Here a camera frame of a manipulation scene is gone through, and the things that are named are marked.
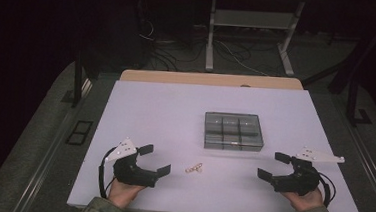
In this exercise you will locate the small beige link piece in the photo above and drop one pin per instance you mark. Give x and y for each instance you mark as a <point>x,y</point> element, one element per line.
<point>194,168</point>

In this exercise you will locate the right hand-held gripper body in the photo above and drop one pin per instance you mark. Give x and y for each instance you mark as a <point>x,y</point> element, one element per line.
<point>301,180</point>

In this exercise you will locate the person's left hand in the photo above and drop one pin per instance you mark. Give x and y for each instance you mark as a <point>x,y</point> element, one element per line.
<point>123,191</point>

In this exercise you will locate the person's right hand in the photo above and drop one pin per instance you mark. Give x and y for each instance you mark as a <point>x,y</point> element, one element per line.
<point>304,201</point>

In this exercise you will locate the black metal stand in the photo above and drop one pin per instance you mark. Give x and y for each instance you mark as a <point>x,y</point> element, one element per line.
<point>353,97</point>

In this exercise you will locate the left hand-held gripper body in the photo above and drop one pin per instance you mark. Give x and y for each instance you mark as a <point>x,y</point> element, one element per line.
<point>127,173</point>

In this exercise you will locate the white metal stand frame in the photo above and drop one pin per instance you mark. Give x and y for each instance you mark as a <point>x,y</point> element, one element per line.
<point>253,19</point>

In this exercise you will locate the clear plastic compartment box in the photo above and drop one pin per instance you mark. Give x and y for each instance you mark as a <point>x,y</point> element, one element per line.
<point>233,132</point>

